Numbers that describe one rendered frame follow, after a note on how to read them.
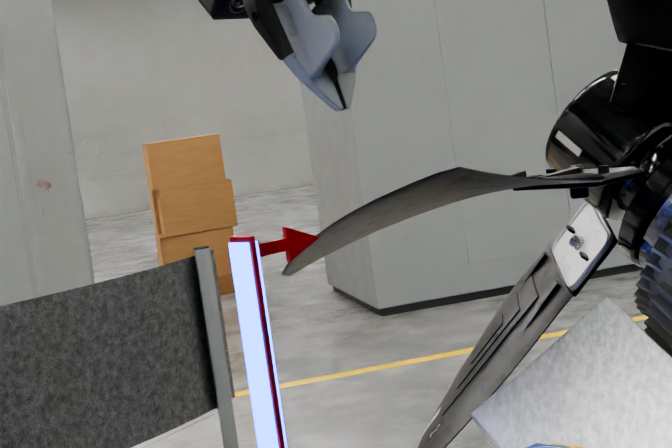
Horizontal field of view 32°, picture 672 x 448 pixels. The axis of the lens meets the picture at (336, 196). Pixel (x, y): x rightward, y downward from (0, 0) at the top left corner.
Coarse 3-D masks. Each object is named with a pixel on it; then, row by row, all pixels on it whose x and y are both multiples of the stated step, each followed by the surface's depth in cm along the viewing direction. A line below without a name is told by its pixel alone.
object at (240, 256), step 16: (240, 256) 77; (240, 272) 77; (240, 288) 77; (240, 304) 78; (256, 304) 76; (240, 320) 78; (256, 320) 76; (256, 336) 77; (256, 352) 77; (256, 368) 77; (256, 384) 78; (256, 400) 78; (256, 416) 78; (272, 416) 77; (256, 432) 78; (272, 432) 77
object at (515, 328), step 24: (552, 264) 110; (528, 288) 112; (552, 288) 106; (504, 312) 114; (528, 312) 109; (552, 312) 105; (504, 336) 110; (528, 336) 106; (480, 360) 113; (504, 360) 108; (456, 384) 116; (480, 384) 109; (456, 408) 111; (456, 432) 106
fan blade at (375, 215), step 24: (456, 168) 77; (576, 168) 94; (408, 192) 79; (432, 192) 81; (456, 192) 84; (480, 192) 87; (360, 216) 83; (384, 216) 87; (408, 216) 94; (336, 240) 90; (288, 264) 91
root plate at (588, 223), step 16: (592, 208) 109; (576, 224) 111; (592, 224) 108; (560, 240) 112; (592, 240) 106; (608, 240) 103; (560, 256) 110; (576, 256) 107; (592, 256) 105; (576, 272) 106; (576, 288) 105
